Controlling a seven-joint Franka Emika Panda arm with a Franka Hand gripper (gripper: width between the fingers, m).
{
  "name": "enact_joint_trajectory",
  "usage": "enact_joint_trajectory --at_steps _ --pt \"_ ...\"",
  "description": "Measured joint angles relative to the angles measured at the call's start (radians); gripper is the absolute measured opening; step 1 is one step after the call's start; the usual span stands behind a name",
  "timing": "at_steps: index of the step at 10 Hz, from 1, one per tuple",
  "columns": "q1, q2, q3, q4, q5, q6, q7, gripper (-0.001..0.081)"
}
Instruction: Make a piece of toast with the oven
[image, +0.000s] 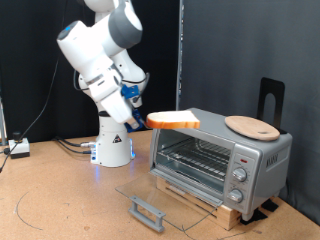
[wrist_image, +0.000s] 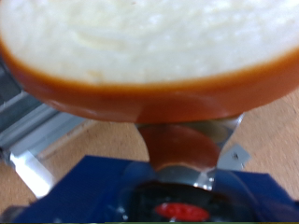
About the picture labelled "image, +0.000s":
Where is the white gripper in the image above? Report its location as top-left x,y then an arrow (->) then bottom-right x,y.
87,68 -> 140,130

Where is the white bread slice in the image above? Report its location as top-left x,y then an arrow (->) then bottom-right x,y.
145,110 -> 201,130

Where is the glass oven door with handle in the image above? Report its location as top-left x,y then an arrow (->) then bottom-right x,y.
114,166 -> 224,233

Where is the silver oven temperature knob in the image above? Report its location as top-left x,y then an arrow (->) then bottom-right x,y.
232,166 -> 248,183

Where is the silver oven timer knob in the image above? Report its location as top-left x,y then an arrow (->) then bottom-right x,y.
227,188 -> 244,204

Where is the silver toaster oven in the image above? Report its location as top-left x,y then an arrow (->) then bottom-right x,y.
148,107 -> 294,222

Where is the vertical aluminium pole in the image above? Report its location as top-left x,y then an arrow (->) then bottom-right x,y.
175,0 -> 185,112

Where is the emergency stop button box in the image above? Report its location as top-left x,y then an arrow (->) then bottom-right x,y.
8,131 -> 31,159

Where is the round wooden cutting board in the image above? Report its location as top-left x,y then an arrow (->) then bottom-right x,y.
224,115 -> 281,142

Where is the black backdrop curtain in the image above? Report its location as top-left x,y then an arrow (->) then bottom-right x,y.
0,0 -> 181,145

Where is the slotted wooden block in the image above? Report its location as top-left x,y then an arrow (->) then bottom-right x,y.
156,176 -> 243,231

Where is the black metal bookend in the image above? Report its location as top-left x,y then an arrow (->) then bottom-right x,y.
257,77 -> 288,135

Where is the grey backdrop curtain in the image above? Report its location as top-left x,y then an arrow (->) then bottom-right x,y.
179,0 -> 320,228

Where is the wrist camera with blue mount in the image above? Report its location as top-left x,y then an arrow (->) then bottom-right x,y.
120,84 -> 144,109

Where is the black cable with silver connector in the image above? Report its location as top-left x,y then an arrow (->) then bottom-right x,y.
53,135 -> 98,148

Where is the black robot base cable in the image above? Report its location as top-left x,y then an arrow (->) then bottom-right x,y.
57,139 -> 94,155

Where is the wire oven rack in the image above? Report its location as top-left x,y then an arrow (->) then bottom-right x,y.
156,138 -> 233,181

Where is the thin metal stand post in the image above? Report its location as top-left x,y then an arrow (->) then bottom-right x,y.
0,96 -> 8,147

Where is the long black hanging cable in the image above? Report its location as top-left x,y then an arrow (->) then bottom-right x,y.
0,0 -> 69,174

